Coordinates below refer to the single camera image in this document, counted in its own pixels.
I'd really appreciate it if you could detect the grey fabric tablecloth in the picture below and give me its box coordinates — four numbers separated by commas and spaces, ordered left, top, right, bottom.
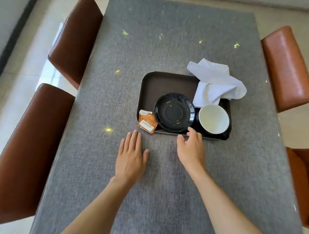
29, 0, 304, 234

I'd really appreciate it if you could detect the person's left hand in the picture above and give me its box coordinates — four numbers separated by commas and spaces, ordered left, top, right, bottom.
113, 130, 150, 187

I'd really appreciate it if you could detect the person's left forearm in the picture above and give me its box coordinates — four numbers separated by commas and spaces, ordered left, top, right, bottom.
60, 176, 136, 234

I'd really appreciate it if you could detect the person's right hand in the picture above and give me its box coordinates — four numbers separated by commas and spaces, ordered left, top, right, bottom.
176, 127, 207, 175

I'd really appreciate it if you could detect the person's right forearm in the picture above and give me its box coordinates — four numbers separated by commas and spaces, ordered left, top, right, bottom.
187, 166, 263, 234

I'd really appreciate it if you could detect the dark brown tray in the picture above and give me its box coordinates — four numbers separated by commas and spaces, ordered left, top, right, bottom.
136, 71, 232, 141

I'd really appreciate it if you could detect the brown leather chair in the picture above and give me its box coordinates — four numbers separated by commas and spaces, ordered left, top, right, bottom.
48, 0, 104, 90
0, 83, 76, 225
286, 147, 309, 228
260, 26, 309, 113

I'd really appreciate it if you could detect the white cloth napkin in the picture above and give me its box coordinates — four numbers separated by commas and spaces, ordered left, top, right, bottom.
187, 58, 248, 108

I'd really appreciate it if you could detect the black cup white inside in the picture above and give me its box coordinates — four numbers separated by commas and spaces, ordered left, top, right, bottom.
196, 104, 230, 135

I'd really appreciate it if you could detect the black saucer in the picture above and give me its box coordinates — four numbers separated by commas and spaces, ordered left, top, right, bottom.
154, 93, 195, 132

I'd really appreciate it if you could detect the orange and white sachet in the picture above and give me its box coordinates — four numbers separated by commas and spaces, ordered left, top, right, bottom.
139, 113, 159, 134
138, 110, 153, 127

